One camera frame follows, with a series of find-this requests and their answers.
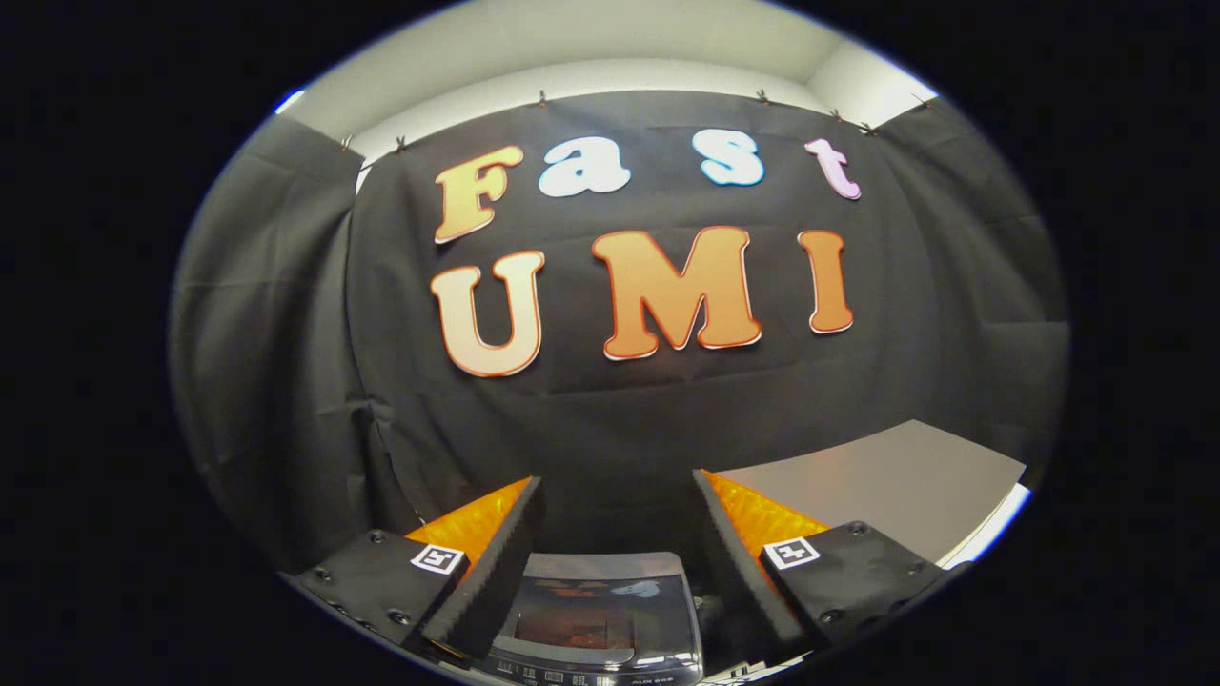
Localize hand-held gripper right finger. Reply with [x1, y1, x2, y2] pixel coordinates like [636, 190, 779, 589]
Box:
[691, 469, 954, 660]

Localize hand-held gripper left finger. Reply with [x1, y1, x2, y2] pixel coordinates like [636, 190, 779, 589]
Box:
[284, 476, 546, 660]

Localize transparent washing machine lid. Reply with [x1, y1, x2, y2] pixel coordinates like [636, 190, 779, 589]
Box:
[496, 551, 703, 668]

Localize grey washing machine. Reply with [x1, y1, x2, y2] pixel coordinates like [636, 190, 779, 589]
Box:
[467, 551, 725, 686]

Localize black backdrop cloth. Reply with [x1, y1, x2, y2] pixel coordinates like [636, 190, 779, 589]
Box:
[170, 91, 1068, 573]

